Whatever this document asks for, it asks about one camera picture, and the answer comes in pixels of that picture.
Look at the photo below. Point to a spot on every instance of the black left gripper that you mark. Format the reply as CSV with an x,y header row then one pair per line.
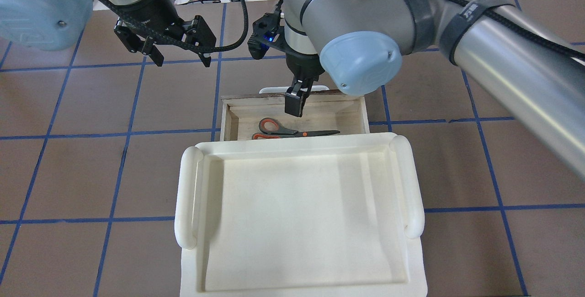
x,y
153,11

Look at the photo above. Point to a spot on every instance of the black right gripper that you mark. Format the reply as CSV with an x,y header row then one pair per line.
x,y
301,65

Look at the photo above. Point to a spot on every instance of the grey orange handled scissors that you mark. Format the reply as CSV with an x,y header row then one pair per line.
x,y
271,128

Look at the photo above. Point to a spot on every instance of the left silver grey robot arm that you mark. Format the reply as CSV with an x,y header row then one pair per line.
x,y
52,25

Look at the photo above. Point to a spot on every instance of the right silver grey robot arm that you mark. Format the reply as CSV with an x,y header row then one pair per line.
x,y
535,75

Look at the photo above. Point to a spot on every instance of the white foam tray box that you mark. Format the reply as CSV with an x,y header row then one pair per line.
x,y
336,216

